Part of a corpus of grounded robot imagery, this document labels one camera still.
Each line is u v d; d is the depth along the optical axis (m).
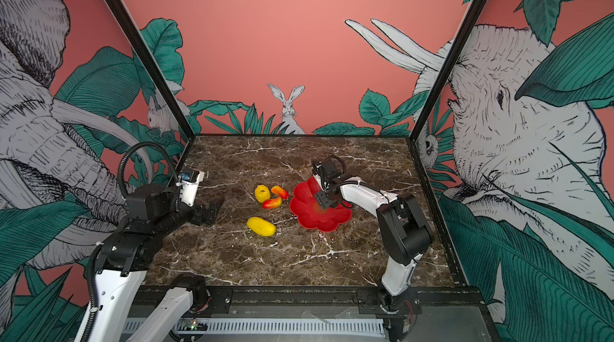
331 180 0.70
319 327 0.70
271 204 0.95
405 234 0.48
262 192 0.93
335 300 0.75
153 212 0.48
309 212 0.95
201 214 0.59
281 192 0.98
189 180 0.56
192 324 0.70
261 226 0.86
